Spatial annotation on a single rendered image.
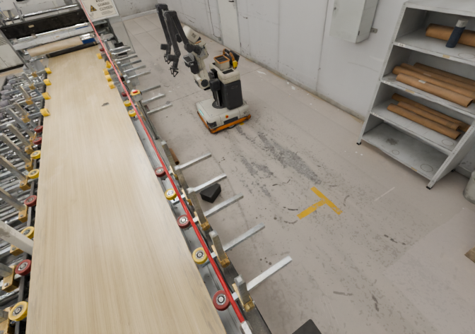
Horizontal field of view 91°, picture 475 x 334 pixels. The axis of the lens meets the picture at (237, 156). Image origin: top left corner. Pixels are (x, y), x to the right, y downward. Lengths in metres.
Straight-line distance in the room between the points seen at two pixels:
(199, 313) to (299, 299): 1.10
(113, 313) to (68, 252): 0.50
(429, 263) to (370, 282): 0.53
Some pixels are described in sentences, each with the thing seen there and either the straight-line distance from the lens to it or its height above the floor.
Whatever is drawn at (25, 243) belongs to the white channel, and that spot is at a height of 0.96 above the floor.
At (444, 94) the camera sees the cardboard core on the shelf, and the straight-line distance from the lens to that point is 2.67.
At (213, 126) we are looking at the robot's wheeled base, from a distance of 3.37.
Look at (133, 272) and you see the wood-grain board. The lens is 1.48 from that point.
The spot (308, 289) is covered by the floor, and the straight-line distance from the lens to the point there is 2.24.
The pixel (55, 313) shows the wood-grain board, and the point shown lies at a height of 0.90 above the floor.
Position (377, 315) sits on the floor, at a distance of 2.31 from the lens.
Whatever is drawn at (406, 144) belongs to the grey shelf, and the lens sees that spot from 3.34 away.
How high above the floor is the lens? 2.13
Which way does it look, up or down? 44 degrees down
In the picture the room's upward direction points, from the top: 9 degrees counter-clockwise
